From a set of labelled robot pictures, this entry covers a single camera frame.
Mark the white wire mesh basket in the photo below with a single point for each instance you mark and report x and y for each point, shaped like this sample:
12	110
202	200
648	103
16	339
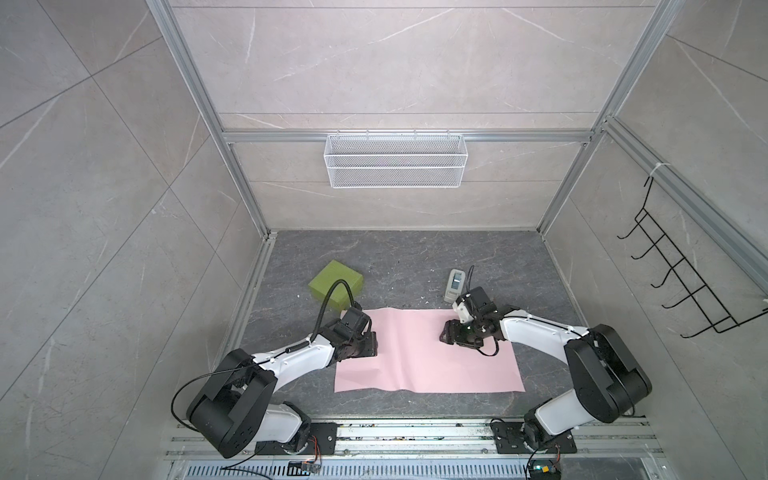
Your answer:
368	161

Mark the green connector board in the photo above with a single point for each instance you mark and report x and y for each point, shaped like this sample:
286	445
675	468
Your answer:
543	470

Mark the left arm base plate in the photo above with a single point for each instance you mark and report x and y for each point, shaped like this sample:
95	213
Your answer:
318	436

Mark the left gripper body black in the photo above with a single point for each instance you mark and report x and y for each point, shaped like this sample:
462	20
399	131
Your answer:
367	345

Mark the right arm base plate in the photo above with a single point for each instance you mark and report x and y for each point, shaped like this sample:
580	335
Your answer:
518	437

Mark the green gift box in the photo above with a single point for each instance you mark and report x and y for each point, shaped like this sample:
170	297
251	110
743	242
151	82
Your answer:
322	282

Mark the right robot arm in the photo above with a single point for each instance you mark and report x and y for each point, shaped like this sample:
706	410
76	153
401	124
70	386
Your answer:
607	380

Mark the white tape dispenser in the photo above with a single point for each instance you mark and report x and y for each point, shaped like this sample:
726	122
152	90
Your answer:
455	285

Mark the aluminium rail base frame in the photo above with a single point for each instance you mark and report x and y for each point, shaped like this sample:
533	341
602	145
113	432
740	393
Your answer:
460	448

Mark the black wire hook rack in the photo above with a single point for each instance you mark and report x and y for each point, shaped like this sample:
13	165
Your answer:
678	266

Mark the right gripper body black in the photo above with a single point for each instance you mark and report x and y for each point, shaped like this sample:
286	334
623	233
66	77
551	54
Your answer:
465	334

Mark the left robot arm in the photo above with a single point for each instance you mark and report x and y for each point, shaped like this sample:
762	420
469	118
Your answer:
234	407

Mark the pink wrapping paper sheet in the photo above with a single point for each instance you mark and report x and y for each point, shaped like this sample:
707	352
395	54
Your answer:
410	357

